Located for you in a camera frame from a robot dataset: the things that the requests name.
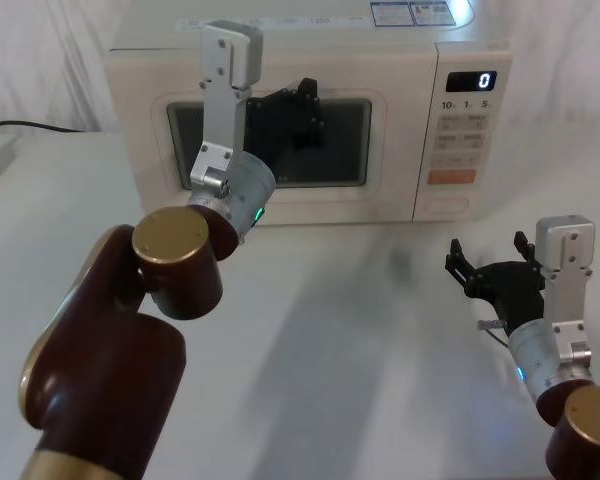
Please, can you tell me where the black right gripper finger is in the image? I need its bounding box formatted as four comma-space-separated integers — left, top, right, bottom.
444, 238, 482, 295
512, 230, 545, 275

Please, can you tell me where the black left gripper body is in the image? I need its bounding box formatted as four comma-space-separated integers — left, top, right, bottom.
244, 88, 307, 172

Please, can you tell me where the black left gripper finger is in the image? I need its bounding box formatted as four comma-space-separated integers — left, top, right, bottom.
285, 77, 323, 109
297, 97, 327, 150

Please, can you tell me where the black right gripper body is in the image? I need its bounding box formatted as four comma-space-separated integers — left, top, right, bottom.
466, 259, 549, 335

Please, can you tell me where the cream microwave oven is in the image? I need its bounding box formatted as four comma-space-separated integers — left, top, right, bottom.
103, 0, 514, 228

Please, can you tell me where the white table cloth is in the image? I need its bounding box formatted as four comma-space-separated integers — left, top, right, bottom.
0, 128, 600, 480

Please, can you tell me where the white curtain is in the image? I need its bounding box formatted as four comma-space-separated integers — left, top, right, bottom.
0, 0, 600, 161

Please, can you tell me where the thin cable with silver plug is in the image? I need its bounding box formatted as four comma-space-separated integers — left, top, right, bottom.
475, 319, 512, 350

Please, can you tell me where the black power cable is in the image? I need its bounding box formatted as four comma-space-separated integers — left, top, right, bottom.
0, 119, 84, 135

